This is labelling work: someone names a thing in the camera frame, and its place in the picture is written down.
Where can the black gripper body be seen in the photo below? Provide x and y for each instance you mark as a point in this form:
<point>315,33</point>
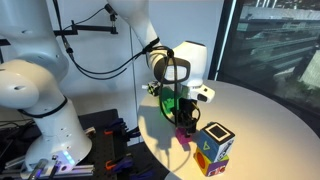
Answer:
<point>186,119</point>

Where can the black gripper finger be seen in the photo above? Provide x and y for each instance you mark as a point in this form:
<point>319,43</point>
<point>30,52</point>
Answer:
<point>189,132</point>
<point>182,131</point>

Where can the pink block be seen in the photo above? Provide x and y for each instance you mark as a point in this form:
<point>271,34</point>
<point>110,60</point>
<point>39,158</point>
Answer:
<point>182,138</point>

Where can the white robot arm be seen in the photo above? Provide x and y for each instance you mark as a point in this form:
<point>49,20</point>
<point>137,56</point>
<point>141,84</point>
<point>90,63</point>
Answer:
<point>29,83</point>

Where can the green block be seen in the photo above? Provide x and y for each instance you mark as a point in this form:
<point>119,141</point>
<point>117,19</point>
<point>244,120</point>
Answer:
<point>166,99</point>

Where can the blue white patterned cube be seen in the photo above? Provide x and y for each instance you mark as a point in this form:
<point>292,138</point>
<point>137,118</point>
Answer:
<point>215,141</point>

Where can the green black checkered cube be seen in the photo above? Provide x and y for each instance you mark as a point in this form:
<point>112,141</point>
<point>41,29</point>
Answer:
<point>152,88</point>

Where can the orange purple patterned cube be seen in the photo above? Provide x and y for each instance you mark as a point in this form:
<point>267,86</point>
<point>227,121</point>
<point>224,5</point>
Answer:
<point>208,167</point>

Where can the blue orange clamp left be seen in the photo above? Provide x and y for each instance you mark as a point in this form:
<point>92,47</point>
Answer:
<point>119,125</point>

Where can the blue orange clamp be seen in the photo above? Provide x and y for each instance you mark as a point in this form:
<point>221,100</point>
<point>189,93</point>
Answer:
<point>124,163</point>
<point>119,125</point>

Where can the blue orange clamp right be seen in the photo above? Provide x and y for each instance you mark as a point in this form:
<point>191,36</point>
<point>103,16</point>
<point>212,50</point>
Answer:
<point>124,163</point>

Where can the black perforated breadboard plate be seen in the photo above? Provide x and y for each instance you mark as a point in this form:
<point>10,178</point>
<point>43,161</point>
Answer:
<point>92,167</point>

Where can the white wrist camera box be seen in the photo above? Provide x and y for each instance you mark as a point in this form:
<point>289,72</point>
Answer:
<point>201,93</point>

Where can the black camera on boom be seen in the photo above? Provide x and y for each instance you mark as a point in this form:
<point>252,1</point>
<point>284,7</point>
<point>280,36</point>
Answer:
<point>75,27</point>

